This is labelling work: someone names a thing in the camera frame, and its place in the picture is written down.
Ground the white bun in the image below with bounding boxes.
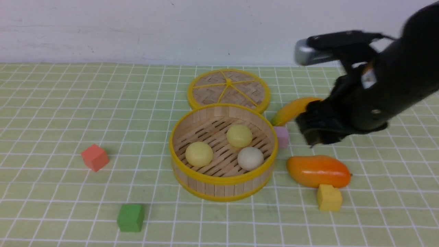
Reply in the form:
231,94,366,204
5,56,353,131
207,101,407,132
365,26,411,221
237,146,264,171

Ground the green checked tablecloth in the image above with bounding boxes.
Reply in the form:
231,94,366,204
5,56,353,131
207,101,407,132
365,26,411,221
0,63,439,247

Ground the pale yellow bun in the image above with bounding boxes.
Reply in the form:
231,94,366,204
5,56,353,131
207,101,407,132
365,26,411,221
185,142,214,167

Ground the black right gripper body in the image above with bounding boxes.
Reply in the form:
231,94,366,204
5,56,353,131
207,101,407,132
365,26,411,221
295,64,389,138

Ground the pink foam cube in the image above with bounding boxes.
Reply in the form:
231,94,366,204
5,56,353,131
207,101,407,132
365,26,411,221
273,126,289,149

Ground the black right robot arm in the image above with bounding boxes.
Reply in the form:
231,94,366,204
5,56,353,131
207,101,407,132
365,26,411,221
295,2,439,146

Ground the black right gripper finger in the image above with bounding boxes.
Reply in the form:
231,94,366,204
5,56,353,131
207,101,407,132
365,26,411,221
320,132,347,144
303,132,321,148

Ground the light yellow bun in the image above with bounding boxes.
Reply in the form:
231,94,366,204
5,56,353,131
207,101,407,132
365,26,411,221
226,125,253,148

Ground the orange plastic mango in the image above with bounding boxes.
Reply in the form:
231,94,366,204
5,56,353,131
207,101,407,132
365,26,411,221
286,155,351,188

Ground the bamboo steamer tray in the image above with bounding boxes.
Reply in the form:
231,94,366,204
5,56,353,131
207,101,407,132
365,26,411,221
169,104,278,202

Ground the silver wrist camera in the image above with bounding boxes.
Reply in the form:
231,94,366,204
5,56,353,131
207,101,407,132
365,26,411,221
294,39,339,66

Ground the green foam cube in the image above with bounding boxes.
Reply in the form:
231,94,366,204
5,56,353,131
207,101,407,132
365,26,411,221
117,204,144,233

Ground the woven bamboo steamer lid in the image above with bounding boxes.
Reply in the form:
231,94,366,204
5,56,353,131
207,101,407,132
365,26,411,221
187,69,271,114

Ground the yellow plastic banana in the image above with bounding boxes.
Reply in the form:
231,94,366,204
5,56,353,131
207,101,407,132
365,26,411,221
270,97,323,126

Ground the yellow foam cube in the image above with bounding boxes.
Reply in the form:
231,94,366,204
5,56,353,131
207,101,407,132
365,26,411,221
317,184,343,211

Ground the red foam cube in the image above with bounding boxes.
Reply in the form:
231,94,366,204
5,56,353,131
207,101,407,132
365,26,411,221
81,144,110,172

